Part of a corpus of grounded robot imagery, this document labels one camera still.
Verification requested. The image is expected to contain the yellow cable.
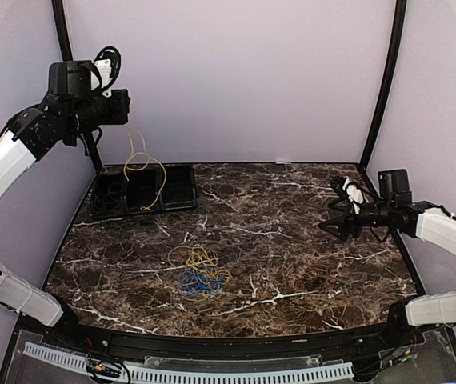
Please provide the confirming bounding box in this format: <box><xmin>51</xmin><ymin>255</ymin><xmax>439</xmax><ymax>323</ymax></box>
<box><xmin>122</xmin><ymin>124</ymin><xmax>168</xmax><ymax>212</ymax></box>
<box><xmin>167</xmin><ymin>243</ymin><xmax>233</xmax><ymax>283</ymax></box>

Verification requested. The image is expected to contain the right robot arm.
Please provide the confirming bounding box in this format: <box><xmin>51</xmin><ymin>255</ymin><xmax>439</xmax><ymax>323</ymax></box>
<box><xmin>319</xmin><ymin>169</ymin><xmax>456</xmax><ymax>347</ymax></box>

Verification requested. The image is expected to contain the black front rail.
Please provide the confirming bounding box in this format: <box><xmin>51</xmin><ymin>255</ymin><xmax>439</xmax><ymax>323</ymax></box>
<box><xmin>33</xmin><ymin>324</ymin><xmax>397</xmax><ymax>360</ymax></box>

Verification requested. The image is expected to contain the left black frame post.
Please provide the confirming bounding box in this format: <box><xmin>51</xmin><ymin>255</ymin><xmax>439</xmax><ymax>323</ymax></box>
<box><xmin>51</xmin><ymin>0</ymin><xmax>102</xmax><ymax>172</ymax></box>

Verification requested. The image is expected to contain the blue cable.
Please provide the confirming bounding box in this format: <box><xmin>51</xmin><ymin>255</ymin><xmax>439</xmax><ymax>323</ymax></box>
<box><xmin>178</xmin><ymin>268</ymin><xmax>227</xmax><ymax>300</ymax></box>

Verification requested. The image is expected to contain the black frame post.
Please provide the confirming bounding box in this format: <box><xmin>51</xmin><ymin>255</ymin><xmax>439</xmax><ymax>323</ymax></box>
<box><xmin>358</xmin><ymin>0</ymin><xmax>407</xmax><ymax>173</ymax></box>
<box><xmin>51</xmin><ymin>0</ymin><xmax>102</xmax><ymax>172</ymax></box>

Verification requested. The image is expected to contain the grey cable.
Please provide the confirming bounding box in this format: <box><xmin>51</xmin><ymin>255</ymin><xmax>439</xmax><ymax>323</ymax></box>
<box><xmin>94</xmin><ymin>182</ymin><xmax>127</xmax><ymax>211</ymax></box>

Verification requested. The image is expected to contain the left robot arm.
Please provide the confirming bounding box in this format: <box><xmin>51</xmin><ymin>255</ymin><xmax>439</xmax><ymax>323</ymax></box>
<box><xmin>0</xmin><ymin>58</ymin><xmax>130</xmax><ymax>349</ymax></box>

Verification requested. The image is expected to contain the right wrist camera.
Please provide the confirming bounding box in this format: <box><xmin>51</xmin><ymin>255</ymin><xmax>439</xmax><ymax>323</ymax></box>
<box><xmin>330</xmin><ymin>176</ymin><xmax>366</xmax><ymax>214</ymax></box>

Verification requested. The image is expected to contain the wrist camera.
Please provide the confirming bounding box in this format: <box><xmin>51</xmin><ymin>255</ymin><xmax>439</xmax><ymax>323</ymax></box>
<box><xmin>91</xmin><ymin>46</ymin><xmax>122</xmax><ymax>98</ymax></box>
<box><xmin>330</xmin><ymin>176</ymin><xmax>366</xmax><ymax>214</ymax></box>

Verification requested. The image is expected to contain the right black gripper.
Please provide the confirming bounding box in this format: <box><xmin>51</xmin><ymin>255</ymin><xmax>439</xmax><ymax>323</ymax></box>
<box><xmin>319</xmin><ymin>197</ymin><xmax>395</xmax><ymax>242</ymax></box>

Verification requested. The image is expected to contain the black three-compartment tray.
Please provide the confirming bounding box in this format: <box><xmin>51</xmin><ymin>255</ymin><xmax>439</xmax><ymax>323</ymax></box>
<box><xmin>90</xmin><ymin>164</ymin><xmax>198</xmax><ymax>220</ymax></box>

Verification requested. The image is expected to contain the white slotted cable duct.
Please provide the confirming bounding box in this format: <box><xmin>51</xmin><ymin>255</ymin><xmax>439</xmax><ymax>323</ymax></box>
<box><xmin>22</xmin><ymin>342</ymin><xmax>354</xmax><ymax>383</ymax></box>

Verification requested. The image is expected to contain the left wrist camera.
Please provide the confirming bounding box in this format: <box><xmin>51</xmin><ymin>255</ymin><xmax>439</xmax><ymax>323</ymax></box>
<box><xmin>91</xmin><ymin>46</ymin><xmax>122</xmax><ymax>98</ymax></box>

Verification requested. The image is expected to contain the right black frame post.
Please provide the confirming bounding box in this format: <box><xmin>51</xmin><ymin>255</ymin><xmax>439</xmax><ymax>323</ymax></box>
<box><xmin>358</xmin><ymin>0</ymin><xmax>407</xmax><ymax>173</ymax></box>

